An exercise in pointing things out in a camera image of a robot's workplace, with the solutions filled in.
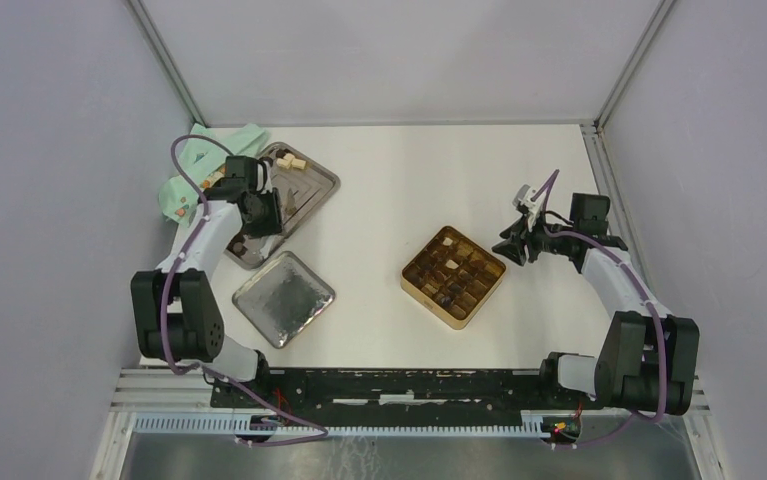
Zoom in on gold chocolate box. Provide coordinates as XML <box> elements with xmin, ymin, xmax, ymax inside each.
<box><xmin>400</xmin><ymin>226</ymin><xmax>506</xmax><ymax>330</ymax></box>

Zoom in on steel chocolate tray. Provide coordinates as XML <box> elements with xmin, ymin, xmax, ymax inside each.
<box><xmin>225</xmin><ymin>142</ymin><xmax>340</xmax><ymax>270</ymax></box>

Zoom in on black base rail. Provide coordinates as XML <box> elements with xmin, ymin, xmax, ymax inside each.
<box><xmin>208</xmin><ymin>367</ymin><xmax>590</xmax><ymax>429</ymax></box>

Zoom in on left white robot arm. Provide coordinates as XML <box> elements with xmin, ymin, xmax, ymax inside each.
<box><xmin>130</xmin><ymin>156</ymin><xmax>283</xmax><ymax>408</ymax></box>

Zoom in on silver box lid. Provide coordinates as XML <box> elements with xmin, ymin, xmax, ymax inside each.
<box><xmin>231</xmin><ymin>251</ymin><xmax>336</xmax><ymax>349</ymax></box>

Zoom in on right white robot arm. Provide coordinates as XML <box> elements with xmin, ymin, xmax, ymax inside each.
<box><xmin>492</xmin><ymin>185</ymin><xmax>700</xmax><ymax>421</ymax></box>

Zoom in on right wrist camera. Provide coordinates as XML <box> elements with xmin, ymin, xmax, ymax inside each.
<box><xmin>512</xmin><ymin>184</ymin><xmax>544</xmax><ymax>225</ymax></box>

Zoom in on steel serving tongs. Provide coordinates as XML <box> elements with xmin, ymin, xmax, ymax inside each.
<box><xmin>257</xmin><ymin>235</ymin><xmax>277</xmax><ymax>260</ymax></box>

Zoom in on green patterned cloth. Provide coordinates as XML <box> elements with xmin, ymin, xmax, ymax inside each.
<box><xmin>158</xmin><ymin>123</ymin><xmax>270</xmax><ymax>226</ymax></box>

